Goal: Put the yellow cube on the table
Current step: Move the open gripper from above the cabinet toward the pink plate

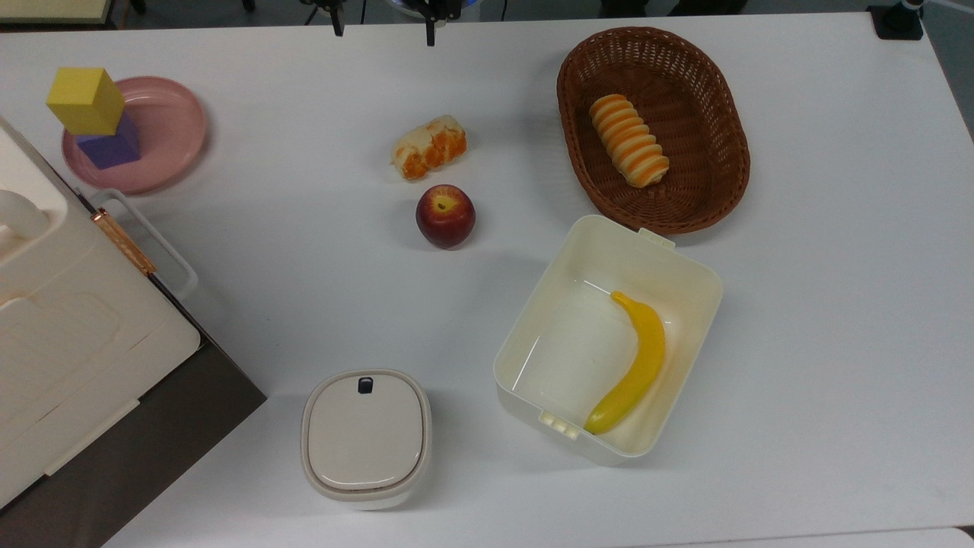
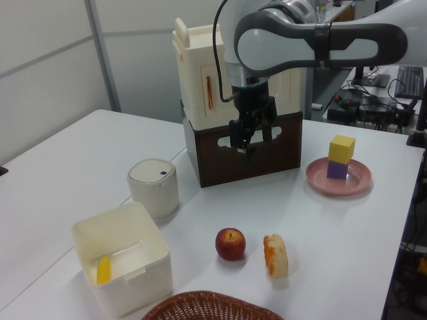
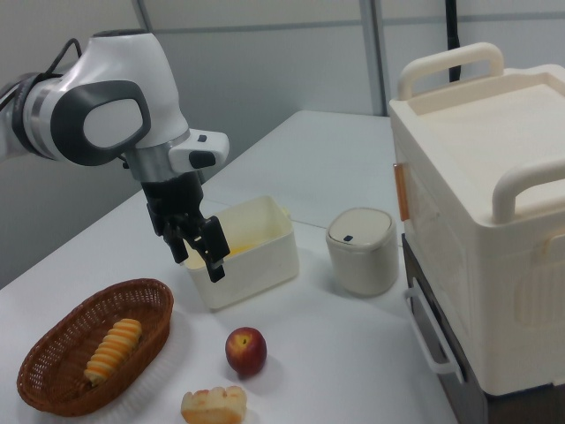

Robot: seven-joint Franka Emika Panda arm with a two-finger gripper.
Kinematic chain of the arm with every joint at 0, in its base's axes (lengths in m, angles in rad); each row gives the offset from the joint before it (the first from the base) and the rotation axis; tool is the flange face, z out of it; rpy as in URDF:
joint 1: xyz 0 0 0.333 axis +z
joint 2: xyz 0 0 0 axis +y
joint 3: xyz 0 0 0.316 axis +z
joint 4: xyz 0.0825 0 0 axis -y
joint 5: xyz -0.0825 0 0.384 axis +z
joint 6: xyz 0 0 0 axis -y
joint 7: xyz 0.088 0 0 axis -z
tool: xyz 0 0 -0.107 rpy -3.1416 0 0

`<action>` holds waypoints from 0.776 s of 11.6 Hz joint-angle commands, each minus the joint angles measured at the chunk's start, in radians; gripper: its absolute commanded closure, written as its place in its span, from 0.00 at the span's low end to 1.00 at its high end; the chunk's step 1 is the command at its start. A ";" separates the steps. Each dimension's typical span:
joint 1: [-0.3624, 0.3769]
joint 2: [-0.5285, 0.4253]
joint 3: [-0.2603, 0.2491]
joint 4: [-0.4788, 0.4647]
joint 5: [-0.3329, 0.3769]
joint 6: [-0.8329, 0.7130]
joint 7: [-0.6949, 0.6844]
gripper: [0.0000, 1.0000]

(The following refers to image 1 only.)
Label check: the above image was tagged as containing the cream lidded canister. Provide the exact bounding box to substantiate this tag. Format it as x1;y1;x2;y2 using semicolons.
300;369;433;511

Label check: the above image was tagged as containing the brown wicker basket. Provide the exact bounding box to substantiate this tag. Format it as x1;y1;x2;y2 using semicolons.
556;27;751;235

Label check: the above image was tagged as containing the cream cabinet with handles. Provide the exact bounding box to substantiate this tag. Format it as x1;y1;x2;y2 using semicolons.
0;114;269;548

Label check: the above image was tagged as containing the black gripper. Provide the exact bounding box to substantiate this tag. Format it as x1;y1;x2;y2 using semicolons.
301;0;465;47

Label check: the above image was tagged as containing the yellow cube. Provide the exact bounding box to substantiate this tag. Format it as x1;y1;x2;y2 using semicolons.
46;67;126;137

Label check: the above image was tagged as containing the pink plate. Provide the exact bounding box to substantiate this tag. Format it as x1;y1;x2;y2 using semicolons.
62;76;208;195

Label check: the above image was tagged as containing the orange striped bread roll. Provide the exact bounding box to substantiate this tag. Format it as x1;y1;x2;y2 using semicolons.
588;94;670;188

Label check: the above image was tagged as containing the orange crumbly pastry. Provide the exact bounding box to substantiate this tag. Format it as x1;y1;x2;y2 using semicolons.
391;115;468;181

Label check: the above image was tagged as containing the purple cube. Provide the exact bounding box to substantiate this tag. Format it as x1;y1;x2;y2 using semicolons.
75;113;142;170

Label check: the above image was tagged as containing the cream plastic box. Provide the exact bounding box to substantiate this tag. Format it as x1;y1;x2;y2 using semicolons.
492;215;724;467

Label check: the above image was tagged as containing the black camera stand base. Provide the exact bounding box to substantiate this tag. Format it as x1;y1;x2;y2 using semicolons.
867;0;926;41

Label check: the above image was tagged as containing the red apple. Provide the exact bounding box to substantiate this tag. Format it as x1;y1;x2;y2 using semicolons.
415;184;477;250

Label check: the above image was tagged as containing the yellow banana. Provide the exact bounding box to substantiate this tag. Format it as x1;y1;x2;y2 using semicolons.
584;292;667;436

